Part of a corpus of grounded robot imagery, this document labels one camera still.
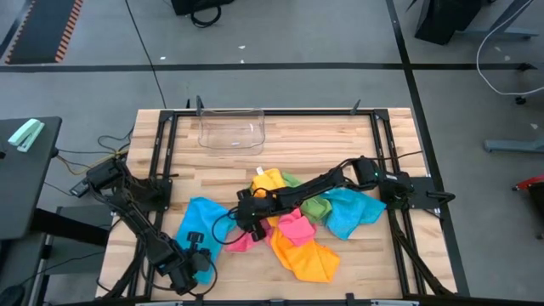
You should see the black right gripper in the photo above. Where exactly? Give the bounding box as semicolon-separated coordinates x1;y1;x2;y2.
235;188;275;244

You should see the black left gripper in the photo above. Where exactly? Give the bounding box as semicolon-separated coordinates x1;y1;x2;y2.
167;231;213;297

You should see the pink microfiber towel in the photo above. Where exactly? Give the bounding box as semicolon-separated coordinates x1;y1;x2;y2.
224;218;275;253
278;207;318;247

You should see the orange towel with white label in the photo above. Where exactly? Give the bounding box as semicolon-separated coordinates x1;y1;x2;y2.
250;167;286;201

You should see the blue microfiber towel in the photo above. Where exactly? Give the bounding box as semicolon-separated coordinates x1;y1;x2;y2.
320;187;388;241
175;196;237;286

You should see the green microfiber towel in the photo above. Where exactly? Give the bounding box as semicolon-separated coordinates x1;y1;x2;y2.
281;172;333;224

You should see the orange microfiber towel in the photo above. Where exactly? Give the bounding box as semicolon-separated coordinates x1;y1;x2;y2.
270;220;341;284

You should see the clear plastic bin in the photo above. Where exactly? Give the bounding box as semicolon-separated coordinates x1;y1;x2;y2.
197;108;267;156

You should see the black side table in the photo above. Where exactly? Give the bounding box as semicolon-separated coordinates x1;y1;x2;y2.
0;116;64;242

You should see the mint green stapler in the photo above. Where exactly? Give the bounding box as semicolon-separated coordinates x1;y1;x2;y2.
7;117;46;153

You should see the black box on floor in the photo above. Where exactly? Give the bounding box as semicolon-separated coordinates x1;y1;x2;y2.
170;0;235;17

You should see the grey desk foot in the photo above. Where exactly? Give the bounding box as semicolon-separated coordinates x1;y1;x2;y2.
484;139;544;154

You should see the black computer case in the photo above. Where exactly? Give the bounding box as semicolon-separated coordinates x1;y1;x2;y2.
414;0;496;47

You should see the red object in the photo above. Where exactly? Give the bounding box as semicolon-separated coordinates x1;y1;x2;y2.
512;173;544;192

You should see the black mat with orange edge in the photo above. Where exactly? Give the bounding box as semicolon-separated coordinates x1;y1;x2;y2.
3;0;85;65

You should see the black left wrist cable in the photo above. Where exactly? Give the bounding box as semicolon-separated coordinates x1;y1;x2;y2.
139;248;219;298

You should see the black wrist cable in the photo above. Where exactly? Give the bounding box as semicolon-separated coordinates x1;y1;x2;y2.
211;209;248;247
139;248;219;298

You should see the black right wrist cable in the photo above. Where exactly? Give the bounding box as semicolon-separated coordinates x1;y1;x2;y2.
211;209;248;247

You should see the yellow cable beside table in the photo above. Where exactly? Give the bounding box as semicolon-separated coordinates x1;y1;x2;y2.
57;147;130;176

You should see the black cable beside table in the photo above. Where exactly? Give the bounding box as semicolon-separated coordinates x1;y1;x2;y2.
96;126;135;155

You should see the black cable loop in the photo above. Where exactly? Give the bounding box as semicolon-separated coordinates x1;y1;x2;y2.
189;4;223;29

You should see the thin black floor cable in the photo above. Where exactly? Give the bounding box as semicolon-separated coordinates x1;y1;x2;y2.
124;0;167;110

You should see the white floor cable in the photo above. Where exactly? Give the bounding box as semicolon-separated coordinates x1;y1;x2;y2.
475;0;544;97

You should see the grey desk frame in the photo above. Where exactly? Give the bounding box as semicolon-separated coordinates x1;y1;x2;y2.
462;0;541;42

